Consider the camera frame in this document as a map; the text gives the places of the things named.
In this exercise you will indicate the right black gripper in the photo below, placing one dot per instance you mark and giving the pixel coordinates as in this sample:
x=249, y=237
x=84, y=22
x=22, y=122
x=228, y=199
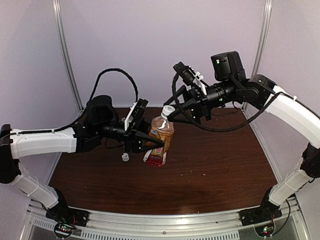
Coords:
x=198, y=103

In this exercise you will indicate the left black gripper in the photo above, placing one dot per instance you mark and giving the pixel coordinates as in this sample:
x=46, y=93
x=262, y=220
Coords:
x=133, y=138

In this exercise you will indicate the white cap of tea bottle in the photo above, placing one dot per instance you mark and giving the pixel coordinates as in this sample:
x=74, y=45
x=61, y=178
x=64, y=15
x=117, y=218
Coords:
x=167, y=110

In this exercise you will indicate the white cap of clear bottle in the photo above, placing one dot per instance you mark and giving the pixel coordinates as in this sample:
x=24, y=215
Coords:
x=125, y=157

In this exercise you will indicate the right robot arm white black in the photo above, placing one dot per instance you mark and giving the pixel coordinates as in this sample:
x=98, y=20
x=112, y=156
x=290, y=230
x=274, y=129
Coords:
x=265, y=95

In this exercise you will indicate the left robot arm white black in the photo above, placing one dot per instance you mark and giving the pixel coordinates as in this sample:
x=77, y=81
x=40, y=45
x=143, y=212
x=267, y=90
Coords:
x=101, y=121

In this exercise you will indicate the left round circuit board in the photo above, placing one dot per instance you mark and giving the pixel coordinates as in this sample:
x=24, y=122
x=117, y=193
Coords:
x=63, y=231

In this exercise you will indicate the round circuit board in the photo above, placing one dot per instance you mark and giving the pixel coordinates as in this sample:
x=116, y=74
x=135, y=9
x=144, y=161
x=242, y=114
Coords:
x=63, y=231
x=264, y=230

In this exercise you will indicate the right round circuit board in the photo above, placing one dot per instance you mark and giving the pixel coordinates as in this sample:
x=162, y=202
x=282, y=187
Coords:
x=264, y=230

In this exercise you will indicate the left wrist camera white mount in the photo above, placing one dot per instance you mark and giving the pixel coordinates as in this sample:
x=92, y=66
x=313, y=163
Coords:
x=135, y=113

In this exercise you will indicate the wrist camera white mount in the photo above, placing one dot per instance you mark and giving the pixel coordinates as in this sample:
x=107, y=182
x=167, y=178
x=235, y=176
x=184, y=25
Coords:
x=191, y=77
x=135, y=113

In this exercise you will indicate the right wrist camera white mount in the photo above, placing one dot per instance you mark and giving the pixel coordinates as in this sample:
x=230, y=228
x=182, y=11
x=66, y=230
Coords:
x=191, y=77

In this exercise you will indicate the right aluminium frame post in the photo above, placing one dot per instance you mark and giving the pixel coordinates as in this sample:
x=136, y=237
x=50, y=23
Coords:
x=264, y=32

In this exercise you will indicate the aluminium frame post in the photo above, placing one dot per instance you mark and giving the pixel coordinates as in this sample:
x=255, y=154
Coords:
x=65, y=54
x=264, y=32

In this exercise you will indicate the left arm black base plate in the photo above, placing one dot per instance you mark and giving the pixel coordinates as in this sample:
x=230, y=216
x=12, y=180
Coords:
x=68, y=215

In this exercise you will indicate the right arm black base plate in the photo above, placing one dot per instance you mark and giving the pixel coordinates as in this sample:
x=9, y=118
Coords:
x=256, y=215

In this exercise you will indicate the left aluminium frame post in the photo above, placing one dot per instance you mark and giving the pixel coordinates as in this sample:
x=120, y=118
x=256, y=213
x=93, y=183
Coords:
x=65, y=54

